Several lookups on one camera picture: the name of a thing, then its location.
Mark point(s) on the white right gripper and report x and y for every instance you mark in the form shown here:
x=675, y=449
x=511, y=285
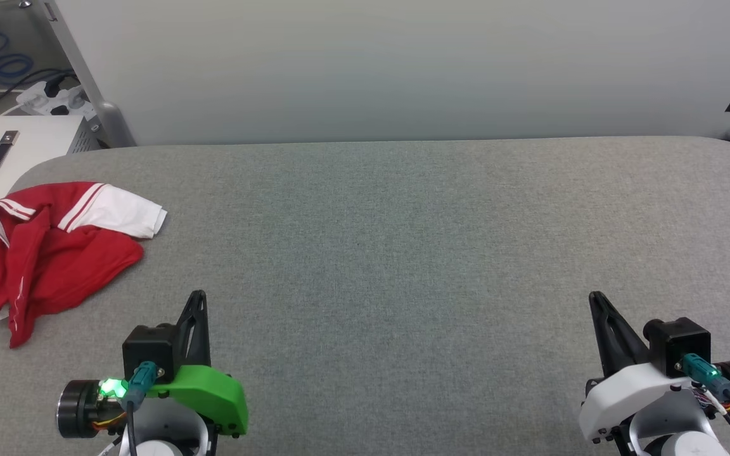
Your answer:
x=618, y=396

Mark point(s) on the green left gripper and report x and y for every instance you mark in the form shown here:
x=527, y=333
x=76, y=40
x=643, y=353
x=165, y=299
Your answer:
x=213, y=396

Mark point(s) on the red and white basketball jersey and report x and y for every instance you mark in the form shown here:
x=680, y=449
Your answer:
x=54, y=266

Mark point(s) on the white metal case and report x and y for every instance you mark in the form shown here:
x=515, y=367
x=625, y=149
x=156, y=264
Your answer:
x=35, y=142

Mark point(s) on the white power strip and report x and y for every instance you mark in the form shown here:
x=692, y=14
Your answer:
x=38, y=96

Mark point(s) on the white partition panel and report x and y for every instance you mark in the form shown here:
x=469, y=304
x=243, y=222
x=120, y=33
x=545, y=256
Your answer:
x=403, y=63

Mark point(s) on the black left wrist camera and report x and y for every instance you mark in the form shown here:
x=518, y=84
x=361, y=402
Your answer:
x=148, y=351

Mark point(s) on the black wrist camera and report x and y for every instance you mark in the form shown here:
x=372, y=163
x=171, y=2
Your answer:
x=682, y=342
x=148, y=351

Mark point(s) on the teal left camera connector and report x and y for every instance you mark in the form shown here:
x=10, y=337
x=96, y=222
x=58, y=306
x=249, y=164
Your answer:
x=140, y=380

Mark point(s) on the teal camera connector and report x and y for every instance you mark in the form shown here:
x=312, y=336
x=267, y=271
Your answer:
x=140, y=380
x=704, y=372

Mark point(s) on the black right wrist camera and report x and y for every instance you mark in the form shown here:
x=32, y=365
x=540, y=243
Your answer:
x=682, y=342

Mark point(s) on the teal right camera connector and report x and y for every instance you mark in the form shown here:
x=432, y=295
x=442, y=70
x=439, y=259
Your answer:
x=704, y=372

